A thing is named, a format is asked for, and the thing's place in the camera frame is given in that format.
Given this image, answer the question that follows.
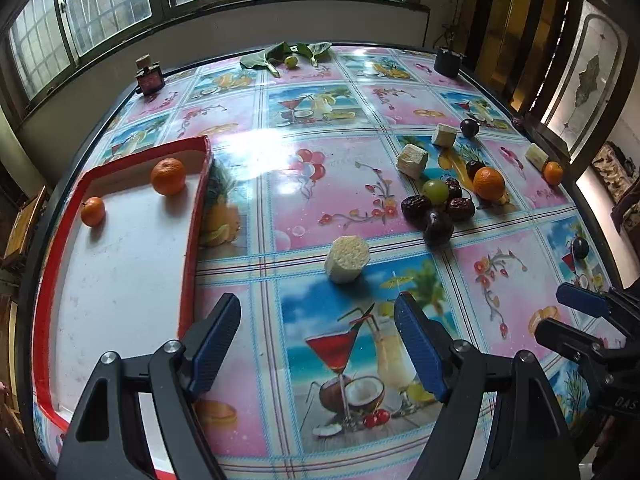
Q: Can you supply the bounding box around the wooden chair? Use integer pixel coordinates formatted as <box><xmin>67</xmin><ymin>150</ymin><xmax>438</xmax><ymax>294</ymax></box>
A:
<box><xmin>0</xmin><ymin>185</ymin><xmax>48</xmax><ymax>271</ymax></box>

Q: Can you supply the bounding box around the large orange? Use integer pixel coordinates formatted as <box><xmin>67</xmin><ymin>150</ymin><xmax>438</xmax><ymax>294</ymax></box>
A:
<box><xmin>472</xmin><ymin>166</ymin><xmax>507</xmax><ymax>202</ymax></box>
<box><xmin>150</xmin><ymin>158</ymin><xmax>187</xmax><ymax>196</ymax></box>

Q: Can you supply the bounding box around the red tray with white base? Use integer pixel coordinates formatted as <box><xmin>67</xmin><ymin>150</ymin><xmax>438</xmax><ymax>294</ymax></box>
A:
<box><xmin>31</xmin><ymin>135</ymin><xmax>217</xmax><ymax>480</ymax></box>

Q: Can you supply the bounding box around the green grape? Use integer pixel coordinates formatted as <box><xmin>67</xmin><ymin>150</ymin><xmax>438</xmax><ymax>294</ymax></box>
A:
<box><xmin>422</xmin><ymin>179</ymin><xmax>450</xmax><ymax>206</ymax></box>

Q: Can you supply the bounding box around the black pot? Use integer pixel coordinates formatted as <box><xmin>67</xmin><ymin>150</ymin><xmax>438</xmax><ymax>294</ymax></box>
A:
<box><xmin>433</xmin><ymin>22</ymin><xmax>466</xmax><ymax>78</ymax></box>

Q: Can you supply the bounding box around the pale sugarcane chunk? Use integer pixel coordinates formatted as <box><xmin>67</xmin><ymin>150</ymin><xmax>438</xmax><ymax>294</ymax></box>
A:
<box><xmin>524</xmin><ymin>143</ymin><xmax>550</xmax><ymax>168</ymax></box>
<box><xmin>324</xmin><ymin>235</ymin><xmax>371</xmax><ymax>285</ymax></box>
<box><xmin>396</xmin><ymin>143</ymin><xmax>429</xmax><ymax>180</ymax></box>
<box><xmin>431</xmin><ymin>123</ymin><xmax>458</xmax><ymax>148</ymax></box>

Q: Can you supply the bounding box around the patterned fabric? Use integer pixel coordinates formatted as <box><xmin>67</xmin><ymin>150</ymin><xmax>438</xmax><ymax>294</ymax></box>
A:
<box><xmin>592</xmin><ymin>142</ymin><xmax>640</xmax><ymax>196</ymax></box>

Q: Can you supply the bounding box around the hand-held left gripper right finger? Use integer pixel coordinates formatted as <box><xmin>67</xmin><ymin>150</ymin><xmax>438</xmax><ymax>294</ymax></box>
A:
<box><xmin>393</xmin><ymin>292</ymin><xmax>583</xmax><ymax>480</ymax></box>

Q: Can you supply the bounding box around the dark red perfume bottle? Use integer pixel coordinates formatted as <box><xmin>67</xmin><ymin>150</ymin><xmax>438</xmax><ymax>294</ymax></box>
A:
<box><xmin>135</xmin><ymin>54</ymin><xmax>166</xmax><ymax>97</ymax></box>

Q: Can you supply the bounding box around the door with patterned glass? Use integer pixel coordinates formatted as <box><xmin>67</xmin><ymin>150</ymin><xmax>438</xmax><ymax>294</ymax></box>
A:
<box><xmin>540</xmin><ymin>0</ymin><xmax>631</xmax><ymax>161</ymax></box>

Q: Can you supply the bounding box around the green leafy twig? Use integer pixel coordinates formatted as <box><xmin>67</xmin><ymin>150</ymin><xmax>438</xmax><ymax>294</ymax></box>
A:
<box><xmin>239</xmin><ymin>41</ymin><xmax>333</xmax><ymax>78</ymax></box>

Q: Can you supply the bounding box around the brown wooden panel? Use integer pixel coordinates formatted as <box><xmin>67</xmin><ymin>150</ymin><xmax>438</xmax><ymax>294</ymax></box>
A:
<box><xmin>470</xmin><ymin>0</ymin><xmax>571</xmax><ymax>111</ymax></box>

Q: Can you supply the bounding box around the fruit-print tablecloth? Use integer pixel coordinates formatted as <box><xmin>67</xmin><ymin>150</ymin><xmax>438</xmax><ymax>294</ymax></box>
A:
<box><xmin>31</xmin><ymin>42</ymin><xmax>618</xmax><ymax>480</ymax></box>

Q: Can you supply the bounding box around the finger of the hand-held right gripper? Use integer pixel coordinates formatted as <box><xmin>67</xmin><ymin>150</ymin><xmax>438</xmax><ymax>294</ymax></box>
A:
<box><xmin>556</xmin><ymin>282</ymin><xmax>640</xmax><ymax>341</ymax></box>
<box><xmin>535</xmin><ymin>319</ymin><xmax>626</xmax><ymax>376</ymax></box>

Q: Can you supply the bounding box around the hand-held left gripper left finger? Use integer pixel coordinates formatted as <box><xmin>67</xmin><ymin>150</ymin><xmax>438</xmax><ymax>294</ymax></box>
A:
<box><xmin>56</xmin><ymin>292</ymin><xmax>242</xmax><ymax>480</ymax></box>

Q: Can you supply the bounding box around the metal-framed window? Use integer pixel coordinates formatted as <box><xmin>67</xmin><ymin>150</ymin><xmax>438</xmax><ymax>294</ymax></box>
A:
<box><xmin>5</xmin><ymin>0</ymin><xmax>401</xmax><ymax>111</ymax></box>

